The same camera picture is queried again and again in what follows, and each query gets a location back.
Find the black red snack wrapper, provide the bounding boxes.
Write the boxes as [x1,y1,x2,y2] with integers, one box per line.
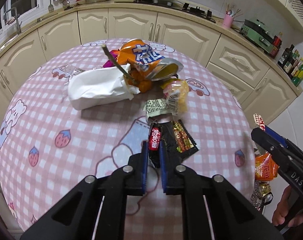
[148,124,162,168]

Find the green white snack wrapper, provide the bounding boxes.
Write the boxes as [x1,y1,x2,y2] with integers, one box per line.
[143,99,171,120]

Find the crushed orange soda can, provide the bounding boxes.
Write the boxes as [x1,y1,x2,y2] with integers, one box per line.
[117,39,184,81]

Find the cream kitchen cabinets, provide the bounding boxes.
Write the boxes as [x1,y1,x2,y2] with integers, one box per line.
[0,3,302,125]

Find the person's right hand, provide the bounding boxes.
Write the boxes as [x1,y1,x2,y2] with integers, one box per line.
[272,185,303,227]

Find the orange rice bag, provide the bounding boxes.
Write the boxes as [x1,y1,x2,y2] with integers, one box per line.
[255,152,279,181]

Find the green yellow bottle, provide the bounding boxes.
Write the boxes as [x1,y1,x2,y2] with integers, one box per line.
[292,64,303,87]

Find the black yellow snack wrapper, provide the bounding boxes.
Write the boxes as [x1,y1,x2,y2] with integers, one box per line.
[161,120,199,162]

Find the pink checkered tablecloth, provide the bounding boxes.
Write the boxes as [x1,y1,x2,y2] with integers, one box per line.
[0,41,254,230]

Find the dark oil bottle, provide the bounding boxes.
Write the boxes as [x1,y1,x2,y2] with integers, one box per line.
[277,44,294,68]

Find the red sauce bottle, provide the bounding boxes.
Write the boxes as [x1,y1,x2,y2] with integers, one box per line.
[269,32,283,59]

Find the green electric cooker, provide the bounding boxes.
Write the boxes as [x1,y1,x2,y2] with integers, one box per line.
[240,20,274,54]

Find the yellow clear plastic wrapper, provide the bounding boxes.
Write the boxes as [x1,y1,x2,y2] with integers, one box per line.
[162,79,189,116]

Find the white paper bag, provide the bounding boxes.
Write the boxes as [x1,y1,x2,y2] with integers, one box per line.
[67,67,140,111]

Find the pink utensil cup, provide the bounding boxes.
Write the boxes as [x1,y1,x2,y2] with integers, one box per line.
[222,3,241,29]

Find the orange fruit peel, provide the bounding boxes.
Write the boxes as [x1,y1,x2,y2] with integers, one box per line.
[126,69,153,93]

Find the purple candy wrapper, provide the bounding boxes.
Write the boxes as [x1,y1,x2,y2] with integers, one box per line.
[102,49,119,68]

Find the thin brown stick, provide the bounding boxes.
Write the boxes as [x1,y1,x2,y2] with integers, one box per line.
[102,44,138,85]

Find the black gas stove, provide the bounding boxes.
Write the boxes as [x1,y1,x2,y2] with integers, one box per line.
[116,0,218,23]

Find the steel sink faucet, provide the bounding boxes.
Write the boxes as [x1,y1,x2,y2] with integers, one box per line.
[3,7,22,35]

